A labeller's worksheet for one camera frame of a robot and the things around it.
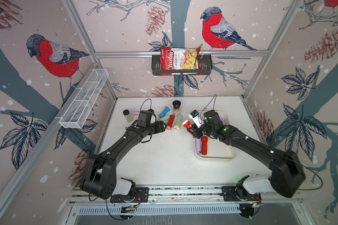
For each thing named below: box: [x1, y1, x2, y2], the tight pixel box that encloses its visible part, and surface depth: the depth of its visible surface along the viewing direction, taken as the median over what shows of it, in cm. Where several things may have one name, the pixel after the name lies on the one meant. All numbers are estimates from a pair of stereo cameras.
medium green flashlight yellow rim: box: [159, 115, 170, 122], surface depth 107 cm
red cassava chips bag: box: [160, 46, 203, 76], surface depth 89 cm
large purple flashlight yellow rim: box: [195, 137, 202, 155], surface depth 91 cm
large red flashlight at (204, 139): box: [200, 135, 208, 156], surface depth 91 cm
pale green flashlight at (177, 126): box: [173, 114, 183, 131], surface depth 102 cm
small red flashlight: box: [166, 114, 176, 130], surface depth 106 cm
